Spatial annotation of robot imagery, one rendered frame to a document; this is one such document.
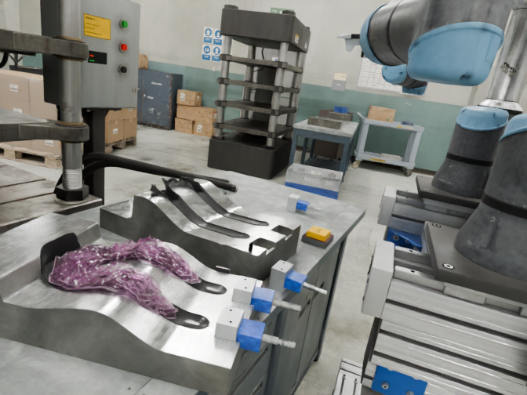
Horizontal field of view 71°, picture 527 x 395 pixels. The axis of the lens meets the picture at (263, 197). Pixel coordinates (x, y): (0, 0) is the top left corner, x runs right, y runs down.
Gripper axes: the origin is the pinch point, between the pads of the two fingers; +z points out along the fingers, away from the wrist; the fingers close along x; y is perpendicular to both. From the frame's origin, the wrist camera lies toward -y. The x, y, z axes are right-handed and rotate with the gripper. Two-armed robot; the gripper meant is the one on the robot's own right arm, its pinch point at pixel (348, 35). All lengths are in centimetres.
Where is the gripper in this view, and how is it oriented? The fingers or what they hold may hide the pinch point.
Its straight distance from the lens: 153.7
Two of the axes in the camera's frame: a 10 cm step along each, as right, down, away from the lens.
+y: -0.4, 9.2, 3.9
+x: 7.2, -2.5, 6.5
